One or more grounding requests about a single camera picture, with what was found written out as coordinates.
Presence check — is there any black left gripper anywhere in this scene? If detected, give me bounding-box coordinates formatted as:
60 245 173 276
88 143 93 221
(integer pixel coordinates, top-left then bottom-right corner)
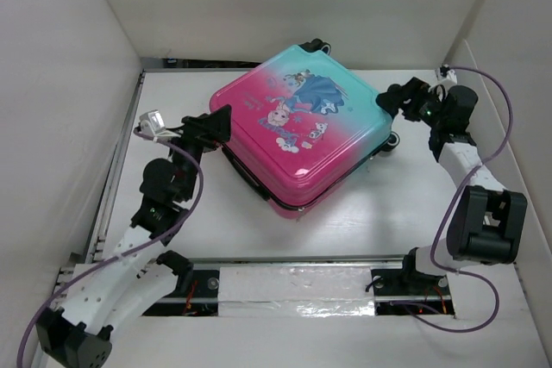
159 105 232 199

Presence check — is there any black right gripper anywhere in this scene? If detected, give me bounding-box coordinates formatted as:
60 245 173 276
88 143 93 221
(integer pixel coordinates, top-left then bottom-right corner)
377 77 446 128

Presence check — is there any pink and teal suitcase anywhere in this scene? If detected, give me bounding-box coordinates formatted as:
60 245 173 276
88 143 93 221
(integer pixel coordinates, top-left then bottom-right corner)
209 39 399 219

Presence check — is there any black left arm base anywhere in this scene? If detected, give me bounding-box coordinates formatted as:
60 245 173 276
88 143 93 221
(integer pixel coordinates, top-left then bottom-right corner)
142 269 220 317

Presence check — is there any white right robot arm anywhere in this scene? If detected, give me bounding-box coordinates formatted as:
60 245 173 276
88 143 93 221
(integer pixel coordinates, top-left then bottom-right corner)
376 78 528 293

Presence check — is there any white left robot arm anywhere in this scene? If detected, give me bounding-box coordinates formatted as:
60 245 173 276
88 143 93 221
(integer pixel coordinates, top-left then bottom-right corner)
34 105 232 367

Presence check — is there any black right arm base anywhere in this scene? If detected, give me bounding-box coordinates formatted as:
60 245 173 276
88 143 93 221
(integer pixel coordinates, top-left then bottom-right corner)
366 268 455 316

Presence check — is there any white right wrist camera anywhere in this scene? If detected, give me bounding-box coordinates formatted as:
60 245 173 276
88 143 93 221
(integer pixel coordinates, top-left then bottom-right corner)
435 65 457 85

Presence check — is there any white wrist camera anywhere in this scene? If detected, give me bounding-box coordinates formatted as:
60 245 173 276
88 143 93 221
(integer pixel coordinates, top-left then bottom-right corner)
435 65 457 85
135 109 173 141

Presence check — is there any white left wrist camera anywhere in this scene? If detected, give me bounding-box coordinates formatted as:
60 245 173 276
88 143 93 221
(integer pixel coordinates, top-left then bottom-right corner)
135 109 173 141

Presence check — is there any aluminium rail frame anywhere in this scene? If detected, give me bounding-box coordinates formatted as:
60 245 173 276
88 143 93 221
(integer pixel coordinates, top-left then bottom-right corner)
32 70 525 368

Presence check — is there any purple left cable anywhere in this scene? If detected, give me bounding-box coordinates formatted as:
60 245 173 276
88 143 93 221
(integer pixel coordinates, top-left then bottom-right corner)
16 126 204 368

